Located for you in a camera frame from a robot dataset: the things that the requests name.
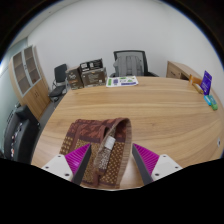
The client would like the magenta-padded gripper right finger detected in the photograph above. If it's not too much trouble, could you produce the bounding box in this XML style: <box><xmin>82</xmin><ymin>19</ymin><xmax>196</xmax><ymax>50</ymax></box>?
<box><xmin>131</xmin><ymin>143</ymin><xmax>184</xmax><ymax>186</ymax></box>

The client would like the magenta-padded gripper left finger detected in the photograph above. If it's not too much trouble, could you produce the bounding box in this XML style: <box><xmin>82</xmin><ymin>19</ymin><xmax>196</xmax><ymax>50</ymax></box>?
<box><xmin>41</xmin><ymin>143</ymin><xmax>93</xmax><ymax>186</ymax></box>

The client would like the brown patterned towel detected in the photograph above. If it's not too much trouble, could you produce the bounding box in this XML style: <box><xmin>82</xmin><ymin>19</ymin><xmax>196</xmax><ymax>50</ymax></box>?
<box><xmin>59</xmin><ymin>117</ymin><xmax>133</xmax><ymax>190</ymax></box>

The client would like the black leather sofa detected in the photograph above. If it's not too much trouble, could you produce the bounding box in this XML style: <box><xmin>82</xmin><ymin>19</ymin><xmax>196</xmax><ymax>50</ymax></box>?
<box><xmin>2</xmin><ymin>104</ymin><xmax>41</xmax><ymax>164</ymax></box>

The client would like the wooden glass-door cabinet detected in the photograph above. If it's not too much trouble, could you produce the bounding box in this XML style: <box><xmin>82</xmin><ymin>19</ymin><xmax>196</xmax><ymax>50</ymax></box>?
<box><xmin>8</xmin><ymin>44</ymin><xmax>52</xmax><ymax>121</ymax></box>

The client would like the green small box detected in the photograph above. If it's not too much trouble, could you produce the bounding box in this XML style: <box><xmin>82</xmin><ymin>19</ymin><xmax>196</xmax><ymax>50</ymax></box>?
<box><xmin>209</xmin><ymin>96</ymin><xmax>219</xmax><ymax>111</ymax></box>

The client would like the teal small box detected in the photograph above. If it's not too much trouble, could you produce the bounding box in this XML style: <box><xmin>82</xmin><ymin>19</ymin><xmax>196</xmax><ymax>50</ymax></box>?
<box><xmin>203</xmin><ymin>94</ymin><xmax>214</xmax><ymax>106</ymax></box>

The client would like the brown cardboard box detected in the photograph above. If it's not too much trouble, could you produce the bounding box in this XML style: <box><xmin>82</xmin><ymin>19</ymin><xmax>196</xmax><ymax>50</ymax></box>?
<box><xmin>65</xmin><ymin>66</ymin><xmax>84</xmax><ymax>91</ymax></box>

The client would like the purple card box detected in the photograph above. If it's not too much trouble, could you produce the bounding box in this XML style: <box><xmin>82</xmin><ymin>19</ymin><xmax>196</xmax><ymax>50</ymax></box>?
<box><xmin>200</xmin><ymin>70</ymin><xmax>213</xmax><ymax>96</ymax></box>

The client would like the white printed leaflet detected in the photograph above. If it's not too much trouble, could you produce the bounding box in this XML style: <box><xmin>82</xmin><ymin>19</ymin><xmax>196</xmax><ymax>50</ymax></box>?
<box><xmin>105</xmin><ymin>75</ymin><xmax>139</xmax><ymax>88</ymax></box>

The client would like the dark printed cardboard box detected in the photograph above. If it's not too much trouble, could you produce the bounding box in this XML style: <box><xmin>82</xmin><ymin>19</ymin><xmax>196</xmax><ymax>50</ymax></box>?
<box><xmin>79</xmin><ymin>58</ymin><xmax>108</xmax><ymax>88</ymax></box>

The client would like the wooden side desk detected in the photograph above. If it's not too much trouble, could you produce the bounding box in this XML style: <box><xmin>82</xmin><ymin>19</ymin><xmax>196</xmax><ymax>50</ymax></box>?
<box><xmin>165</xmin><ymin>60</ymin><xmax>203</xmax><ymax>82</ymax></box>

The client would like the grey mesh office chair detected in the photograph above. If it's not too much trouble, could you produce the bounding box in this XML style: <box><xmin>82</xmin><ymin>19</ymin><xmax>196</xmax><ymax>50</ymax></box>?
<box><xmin>109</xmin><ymin>49</ymin><xmax>159</xmax><ymax>78</ymax></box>

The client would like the black metal-frame visitor chair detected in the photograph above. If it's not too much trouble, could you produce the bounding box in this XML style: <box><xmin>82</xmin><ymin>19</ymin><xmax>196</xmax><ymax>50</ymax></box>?
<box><xmin>48</xmin><ymin>63</ymin><xmax>69</xmax><ymax>104</ymax></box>

